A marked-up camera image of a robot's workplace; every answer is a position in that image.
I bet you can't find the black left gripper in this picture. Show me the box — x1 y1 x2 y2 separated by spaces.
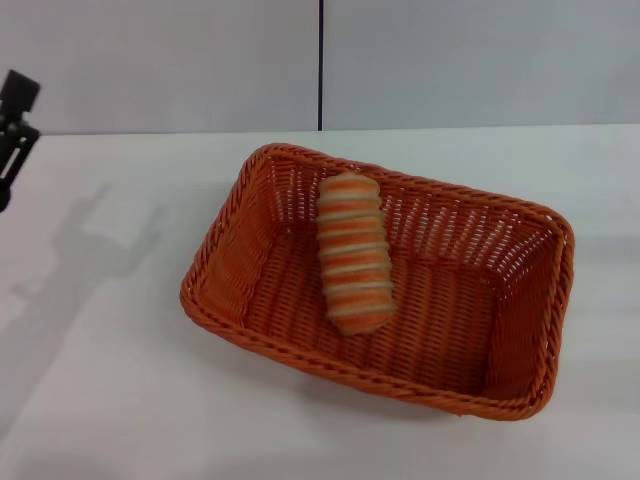
0 68 42 212

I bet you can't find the orange striped bread roll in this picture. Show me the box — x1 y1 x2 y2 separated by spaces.
317 171 396 336

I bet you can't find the orange woven plastic basket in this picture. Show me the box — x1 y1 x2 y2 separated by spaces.
179 142 576 425

